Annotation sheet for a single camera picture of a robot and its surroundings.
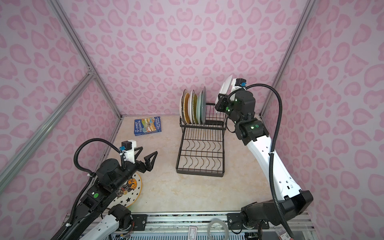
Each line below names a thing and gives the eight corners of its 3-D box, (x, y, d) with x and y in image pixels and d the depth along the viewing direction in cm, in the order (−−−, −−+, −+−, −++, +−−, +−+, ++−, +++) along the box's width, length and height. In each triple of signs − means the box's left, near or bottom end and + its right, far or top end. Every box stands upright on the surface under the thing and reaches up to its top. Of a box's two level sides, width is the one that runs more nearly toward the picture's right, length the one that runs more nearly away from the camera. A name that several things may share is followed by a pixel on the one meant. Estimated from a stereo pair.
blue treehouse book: (134, 136, 110) (133, 133, 107) (135, 122, 118) (134, 119, 116) (161, 131, 112) (160, 128, 110) (160, 118, 121) (159, 116, 118)
